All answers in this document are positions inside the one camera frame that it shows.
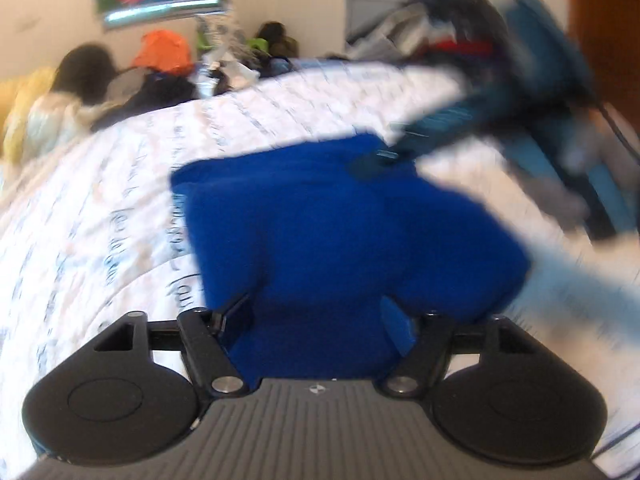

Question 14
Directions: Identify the dark fuzzy plush toy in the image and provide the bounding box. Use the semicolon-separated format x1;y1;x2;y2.
54;44;120;97

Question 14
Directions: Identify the crumpled silver foil wrapping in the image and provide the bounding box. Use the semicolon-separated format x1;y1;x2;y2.
192;14;262;97

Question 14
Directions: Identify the brown wooden door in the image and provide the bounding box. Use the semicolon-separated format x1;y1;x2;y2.
567;0;640;126

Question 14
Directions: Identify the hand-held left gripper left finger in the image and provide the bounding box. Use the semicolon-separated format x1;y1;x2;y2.
92;294;252;398

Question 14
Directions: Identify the yellow cloth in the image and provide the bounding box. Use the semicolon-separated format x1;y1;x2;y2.
0;67;60;167

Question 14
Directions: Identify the white script-printed bed sheet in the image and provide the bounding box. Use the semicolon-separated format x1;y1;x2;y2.
0;57;640;463

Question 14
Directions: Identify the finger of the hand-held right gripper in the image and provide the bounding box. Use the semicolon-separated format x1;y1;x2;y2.
349;94;501;182

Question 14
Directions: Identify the orange cloth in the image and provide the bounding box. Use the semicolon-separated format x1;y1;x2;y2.
132;30;194;74

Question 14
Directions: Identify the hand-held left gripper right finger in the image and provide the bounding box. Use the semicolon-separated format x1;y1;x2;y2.
379;297;543;398

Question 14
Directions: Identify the blue t-shirt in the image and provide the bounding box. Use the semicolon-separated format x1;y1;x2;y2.
170;132;532;382

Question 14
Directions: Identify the dark olive plush toy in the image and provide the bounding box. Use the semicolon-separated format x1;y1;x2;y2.
254;21;301;59

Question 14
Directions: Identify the grey wall panel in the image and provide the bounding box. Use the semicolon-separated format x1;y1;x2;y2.
345;0;417;47

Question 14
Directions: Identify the pile of mixed clothes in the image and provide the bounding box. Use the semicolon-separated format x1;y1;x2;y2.
347;0;507;67

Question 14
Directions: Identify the black cloth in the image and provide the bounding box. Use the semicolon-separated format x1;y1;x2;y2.
92;67;199;132

